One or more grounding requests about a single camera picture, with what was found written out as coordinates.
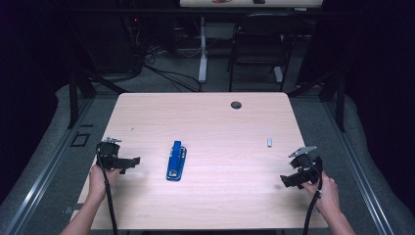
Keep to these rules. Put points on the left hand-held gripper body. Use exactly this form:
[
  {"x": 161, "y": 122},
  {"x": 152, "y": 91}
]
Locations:
[{"x": 109, "y": 153}]

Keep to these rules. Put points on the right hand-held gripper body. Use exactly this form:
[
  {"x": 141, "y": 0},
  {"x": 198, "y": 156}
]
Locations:
[{"x": 308, "y": 169}]

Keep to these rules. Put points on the grey staple strip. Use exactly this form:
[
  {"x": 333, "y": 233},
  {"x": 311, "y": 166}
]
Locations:
[{"x": 269, "y": 142}]

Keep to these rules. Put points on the blue stapler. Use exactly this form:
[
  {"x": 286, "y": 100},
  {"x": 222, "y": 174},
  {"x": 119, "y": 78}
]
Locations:
[{"x": 176, "y": 161}]

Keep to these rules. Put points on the person's left hand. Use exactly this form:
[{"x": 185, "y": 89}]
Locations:
[{"x": 99, "y": 181}]

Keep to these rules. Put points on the person's right hand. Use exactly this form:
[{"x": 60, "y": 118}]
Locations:
[{"x": 324, "y": 196}]

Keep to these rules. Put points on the grey tape piece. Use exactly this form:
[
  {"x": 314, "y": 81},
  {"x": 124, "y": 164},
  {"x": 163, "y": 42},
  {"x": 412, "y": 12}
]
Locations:
[{"x": 72, "y": 209}]

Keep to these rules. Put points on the black metal stand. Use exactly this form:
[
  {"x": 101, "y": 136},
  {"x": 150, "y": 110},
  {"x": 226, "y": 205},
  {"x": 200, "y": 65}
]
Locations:
[
  {"x": 339, "y": 98},
  {"x": 74, "y": 98}
]

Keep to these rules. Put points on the black table grommet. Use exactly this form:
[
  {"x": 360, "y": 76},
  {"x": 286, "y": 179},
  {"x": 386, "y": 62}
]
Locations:
[{"x": 236, "y": 105}]

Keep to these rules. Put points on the black folding chair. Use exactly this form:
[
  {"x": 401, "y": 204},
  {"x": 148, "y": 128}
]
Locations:
[{"x": 261, "y": 49}]

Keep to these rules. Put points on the white desk leg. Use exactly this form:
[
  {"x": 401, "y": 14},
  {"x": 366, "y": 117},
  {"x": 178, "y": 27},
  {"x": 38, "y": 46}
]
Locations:
[{"x": 203, "y": 52}]

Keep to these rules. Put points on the aluminium floor rail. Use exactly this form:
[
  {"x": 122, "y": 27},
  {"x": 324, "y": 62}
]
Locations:
[
  {"x": 359, "y": 173},
  {"x": 42, "y": 173}
]

